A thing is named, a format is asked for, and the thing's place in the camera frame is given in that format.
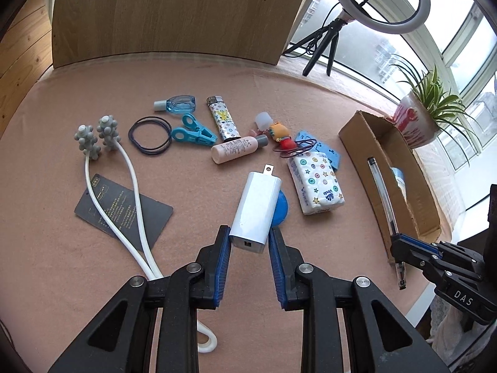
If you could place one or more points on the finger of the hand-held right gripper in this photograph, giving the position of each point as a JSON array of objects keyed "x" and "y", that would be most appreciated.
[
  {"x": 407, "y": 252},
  {"x": 423, "y": 245}
]

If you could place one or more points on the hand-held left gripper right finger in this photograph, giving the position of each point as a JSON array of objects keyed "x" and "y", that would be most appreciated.
[{"x": 277, "y": 268}]

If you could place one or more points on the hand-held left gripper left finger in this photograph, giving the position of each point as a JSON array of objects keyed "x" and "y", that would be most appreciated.
[{"x": 222, "y": 264}]

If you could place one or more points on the cardboard box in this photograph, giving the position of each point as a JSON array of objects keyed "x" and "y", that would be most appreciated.
[{"x": 421, "y": 202}]

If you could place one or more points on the blue round case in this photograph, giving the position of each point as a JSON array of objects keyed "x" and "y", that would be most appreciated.
[{"x": 282, "y": 208}]

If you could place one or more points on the white wall charger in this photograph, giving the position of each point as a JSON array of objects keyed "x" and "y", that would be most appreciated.
[{"x": 254, "y": 209}]

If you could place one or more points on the clear ballpoint pen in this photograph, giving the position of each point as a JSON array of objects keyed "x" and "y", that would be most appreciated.
[{"x": 382, "y": 194}]

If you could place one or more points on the white bottle blue cap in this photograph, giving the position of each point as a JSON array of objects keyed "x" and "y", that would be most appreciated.
[{"x": 400, "y": 180}]

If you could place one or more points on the black printed card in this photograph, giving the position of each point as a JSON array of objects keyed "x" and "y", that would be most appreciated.
[{"x": 155, "y": 217}]

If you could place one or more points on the button print tissue pack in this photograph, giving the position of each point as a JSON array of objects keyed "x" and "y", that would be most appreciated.
[{"x": 314, "y": 182}]

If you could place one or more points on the pink lotion bottle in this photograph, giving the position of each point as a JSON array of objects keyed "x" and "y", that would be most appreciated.
[{"x": 233, "y": 149}]

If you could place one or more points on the blue phone stand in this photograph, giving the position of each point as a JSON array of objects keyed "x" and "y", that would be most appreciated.
[{"x": 331, "y": 156}]

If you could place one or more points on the white massager grey knobbed balls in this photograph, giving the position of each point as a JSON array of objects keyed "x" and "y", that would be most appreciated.
[{"x": 130, "y": 171}]

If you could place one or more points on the blue plastic clip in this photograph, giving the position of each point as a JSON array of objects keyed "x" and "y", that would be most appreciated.
[
  {"x": 198, "y": 124},
  {"x": 190, "y": 136}
]

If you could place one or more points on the small cartoon toy figure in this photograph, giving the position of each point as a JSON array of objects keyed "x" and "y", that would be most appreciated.
[{"x": 277, "y": 130}]

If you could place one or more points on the patterned white lighter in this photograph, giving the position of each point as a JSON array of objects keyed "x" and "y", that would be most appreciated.
[{"x": 223, "y": 120}]

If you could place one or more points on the translucent white cap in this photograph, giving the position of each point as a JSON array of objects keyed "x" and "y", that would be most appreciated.
[{"x": 263, "y": 120}]

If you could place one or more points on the clear blue small bottle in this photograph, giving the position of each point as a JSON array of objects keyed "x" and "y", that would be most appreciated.
[{"x": 180, "y": 105}]

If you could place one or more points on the person's white fuzzy clothing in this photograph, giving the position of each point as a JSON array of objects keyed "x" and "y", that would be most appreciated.
[{"x": 458, "y": 338}]

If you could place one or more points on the potted spider plant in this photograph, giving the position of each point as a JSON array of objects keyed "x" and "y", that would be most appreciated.
[{"x": 411, "y": 124}]

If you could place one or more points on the pink felt cloth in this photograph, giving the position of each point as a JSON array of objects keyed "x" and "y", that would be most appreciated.
[{"x": 58, "y": 241}]

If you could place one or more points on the black tripod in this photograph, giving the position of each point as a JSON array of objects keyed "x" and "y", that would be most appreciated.
[{"x": 334, "y": 42}]

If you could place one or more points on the light wooden board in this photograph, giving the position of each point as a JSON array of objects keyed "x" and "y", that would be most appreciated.
[{"x": 174, "y": 11}]

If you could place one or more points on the pine plank panel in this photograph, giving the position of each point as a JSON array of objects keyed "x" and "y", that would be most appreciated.
[{"x": 23, "y": 58}]

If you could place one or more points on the white window frame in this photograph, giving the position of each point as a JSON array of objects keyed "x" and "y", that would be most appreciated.
[{"x": 462, "y": 27}]

